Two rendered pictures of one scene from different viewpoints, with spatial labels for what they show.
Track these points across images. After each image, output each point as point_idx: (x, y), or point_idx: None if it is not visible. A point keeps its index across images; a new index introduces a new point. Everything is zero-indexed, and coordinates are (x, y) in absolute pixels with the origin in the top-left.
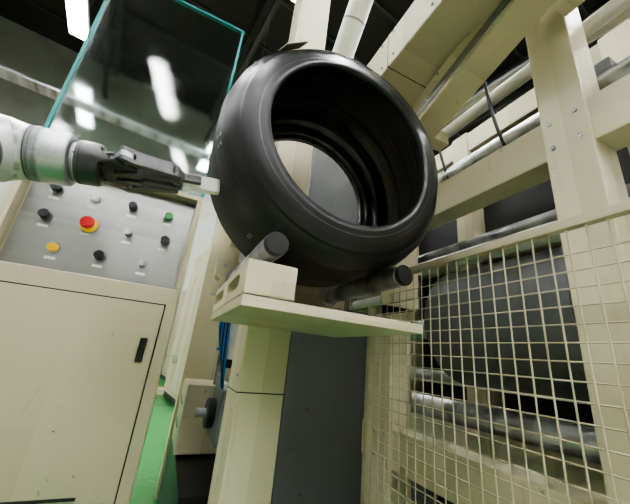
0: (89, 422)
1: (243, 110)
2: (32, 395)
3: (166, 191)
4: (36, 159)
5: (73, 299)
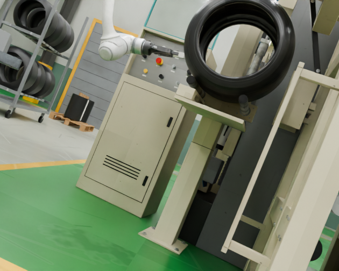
0: (148, 145)
1: (190, 29)
2: (132, 128)
3: (169, 56)
4: (134, 48)
5: (149, 94)
